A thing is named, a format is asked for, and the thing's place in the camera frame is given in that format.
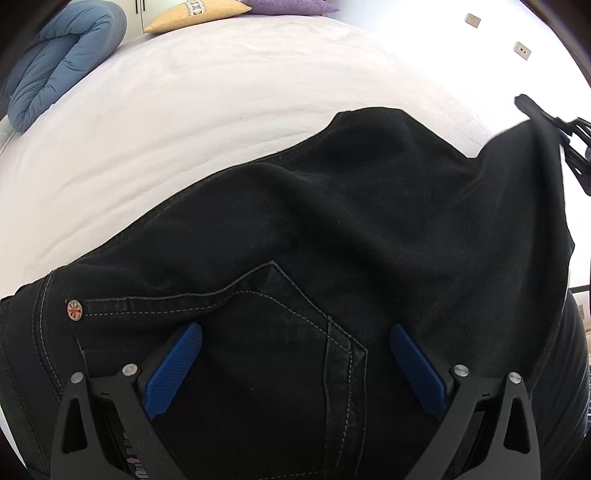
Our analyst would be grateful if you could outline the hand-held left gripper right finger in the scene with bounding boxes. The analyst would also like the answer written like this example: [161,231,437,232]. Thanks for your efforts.
[389,322,544,480]

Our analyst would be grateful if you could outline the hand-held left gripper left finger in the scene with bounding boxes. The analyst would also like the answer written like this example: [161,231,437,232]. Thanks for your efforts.
[48,321,204,480]

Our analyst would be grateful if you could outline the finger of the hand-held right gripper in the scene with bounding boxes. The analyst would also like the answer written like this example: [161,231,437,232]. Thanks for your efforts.
[560,137,591,185]
[514,94,591,139]

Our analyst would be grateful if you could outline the black denim pants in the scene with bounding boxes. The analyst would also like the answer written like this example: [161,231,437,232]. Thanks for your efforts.
[0,107,578,480]

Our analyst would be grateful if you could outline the white bed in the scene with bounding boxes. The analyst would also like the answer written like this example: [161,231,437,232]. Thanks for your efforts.
[0,13,522,444]

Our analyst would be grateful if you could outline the purple pillow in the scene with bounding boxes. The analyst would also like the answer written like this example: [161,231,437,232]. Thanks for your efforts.
[241,0,341,16]

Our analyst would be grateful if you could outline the blue folded duvet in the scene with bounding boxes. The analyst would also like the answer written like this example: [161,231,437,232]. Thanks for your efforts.
[7,0,127,134]

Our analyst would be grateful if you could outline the yellow pillow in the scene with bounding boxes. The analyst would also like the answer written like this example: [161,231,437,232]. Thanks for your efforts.
[143,0,252,35]

